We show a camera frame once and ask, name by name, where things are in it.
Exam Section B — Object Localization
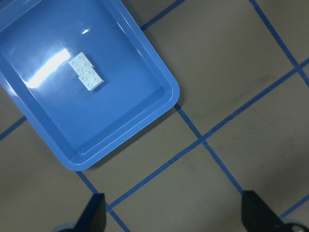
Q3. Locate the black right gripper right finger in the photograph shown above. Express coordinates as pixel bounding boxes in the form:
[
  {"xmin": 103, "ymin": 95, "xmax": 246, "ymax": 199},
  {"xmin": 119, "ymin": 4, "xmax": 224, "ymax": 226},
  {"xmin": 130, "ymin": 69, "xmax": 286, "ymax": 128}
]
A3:
[{"xmin": 241, "ymin": 190, "xmax": 290, "ymax": 232}]

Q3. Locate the blue plastic tray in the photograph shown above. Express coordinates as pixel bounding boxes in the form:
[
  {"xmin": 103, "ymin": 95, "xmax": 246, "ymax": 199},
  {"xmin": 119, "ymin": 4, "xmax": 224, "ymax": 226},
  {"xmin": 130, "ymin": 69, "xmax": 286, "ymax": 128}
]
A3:
[{"xmin": 0, "ymin": 0, "xmax": 180, "ymax": 171}]

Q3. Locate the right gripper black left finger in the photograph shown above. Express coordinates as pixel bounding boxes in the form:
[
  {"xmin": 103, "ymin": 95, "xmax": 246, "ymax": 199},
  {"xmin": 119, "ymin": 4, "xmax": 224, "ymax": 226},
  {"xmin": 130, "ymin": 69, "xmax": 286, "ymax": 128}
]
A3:
[{"xmin": 73, "ymin": 193, "xmax": 106, "ymax": 232}]

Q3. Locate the white block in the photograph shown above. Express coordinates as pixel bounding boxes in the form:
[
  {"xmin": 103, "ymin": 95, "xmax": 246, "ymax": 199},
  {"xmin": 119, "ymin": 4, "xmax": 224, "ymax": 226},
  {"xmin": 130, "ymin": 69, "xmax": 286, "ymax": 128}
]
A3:
[{"xmin": 69, "ymin": 52, "xmax": 94, "ymax": 76}]

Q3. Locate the white block mid table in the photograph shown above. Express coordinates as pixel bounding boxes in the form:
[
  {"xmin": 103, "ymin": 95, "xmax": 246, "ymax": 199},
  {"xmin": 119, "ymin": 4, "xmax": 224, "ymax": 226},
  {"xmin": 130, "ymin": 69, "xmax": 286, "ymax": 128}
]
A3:
[{"xmin": 79, "ymin": 68, "xmax": 104, "ymax": 91}]

